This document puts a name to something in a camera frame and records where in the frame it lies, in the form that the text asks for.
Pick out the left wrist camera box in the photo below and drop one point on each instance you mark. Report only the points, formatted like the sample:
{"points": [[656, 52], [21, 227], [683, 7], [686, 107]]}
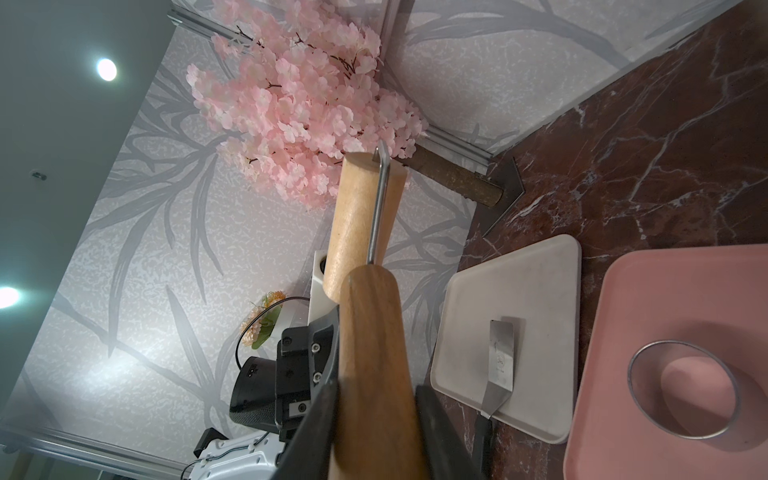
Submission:
{"points": [[319, 304]]}

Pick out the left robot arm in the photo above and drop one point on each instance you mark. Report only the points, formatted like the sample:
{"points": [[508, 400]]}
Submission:
{"points": [[254, 456]]}

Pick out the peach flower bouquet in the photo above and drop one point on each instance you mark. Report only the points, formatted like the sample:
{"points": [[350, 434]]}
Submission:
{"points": [[260, 322]]}

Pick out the pink rectangular tray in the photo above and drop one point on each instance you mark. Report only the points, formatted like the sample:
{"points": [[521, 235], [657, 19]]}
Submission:
{"points": [[712, 297]]}

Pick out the metal ring cutter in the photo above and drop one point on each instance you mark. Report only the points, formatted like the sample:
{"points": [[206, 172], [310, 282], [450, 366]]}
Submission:
{"points": [[684, 390]]}

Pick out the beige rectangular tray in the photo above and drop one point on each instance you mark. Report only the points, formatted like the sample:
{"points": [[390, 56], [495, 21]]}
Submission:
{"points": [[535, 293]]}

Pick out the pink cherry blossom tree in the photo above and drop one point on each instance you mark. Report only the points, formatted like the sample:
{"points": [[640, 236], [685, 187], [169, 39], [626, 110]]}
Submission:
{"points": [[306, 95]]}

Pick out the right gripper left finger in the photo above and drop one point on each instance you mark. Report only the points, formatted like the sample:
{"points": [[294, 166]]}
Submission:
{"points": [[308, 454]]}

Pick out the wooden dough roller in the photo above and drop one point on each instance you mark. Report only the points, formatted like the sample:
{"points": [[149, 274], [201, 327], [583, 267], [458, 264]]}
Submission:
{"points": [[377, 432]]}

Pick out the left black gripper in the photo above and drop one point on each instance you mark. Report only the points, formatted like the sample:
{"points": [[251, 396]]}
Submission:
{"points": [[276, 395]]}

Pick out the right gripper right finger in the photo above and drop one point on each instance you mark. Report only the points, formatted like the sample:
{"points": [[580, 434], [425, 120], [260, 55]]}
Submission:
{"points": [[446, 455]]}

